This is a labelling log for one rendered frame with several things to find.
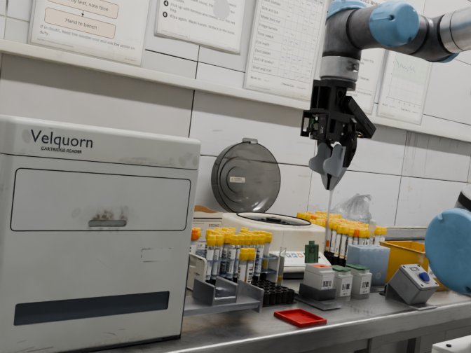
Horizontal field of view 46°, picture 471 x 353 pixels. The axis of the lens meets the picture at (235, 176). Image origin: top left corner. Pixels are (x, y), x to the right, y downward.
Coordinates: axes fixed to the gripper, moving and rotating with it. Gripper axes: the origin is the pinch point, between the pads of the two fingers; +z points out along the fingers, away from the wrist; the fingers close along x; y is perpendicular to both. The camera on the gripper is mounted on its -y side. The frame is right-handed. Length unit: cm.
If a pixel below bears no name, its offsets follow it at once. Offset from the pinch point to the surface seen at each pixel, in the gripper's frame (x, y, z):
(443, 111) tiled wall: -57, -131, -30
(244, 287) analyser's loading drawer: 1.3, 21.1, 19.3
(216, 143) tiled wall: -57, -13, -5
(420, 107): -56, -113, -30
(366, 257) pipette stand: -4.1, -20.1, 16.6
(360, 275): 0.8, -12.1, 19.1
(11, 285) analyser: 7, 63, 15
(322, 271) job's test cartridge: 1.2, 0.9, 17.5
